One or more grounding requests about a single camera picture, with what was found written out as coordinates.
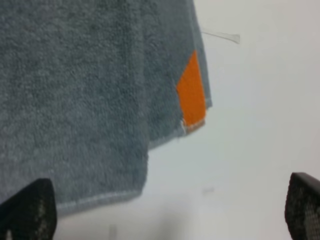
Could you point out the clear plastic tag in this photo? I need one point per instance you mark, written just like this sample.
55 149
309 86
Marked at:
235 38

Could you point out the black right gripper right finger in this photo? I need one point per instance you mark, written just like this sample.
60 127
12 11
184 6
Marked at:
302 207

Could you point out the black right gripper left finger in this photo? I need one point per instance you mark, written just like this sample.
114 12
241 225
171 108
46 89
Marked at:
30 214

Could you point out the grey towel with orange pattern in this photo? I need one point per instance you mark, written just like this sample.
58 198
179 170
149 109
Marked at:
88 87

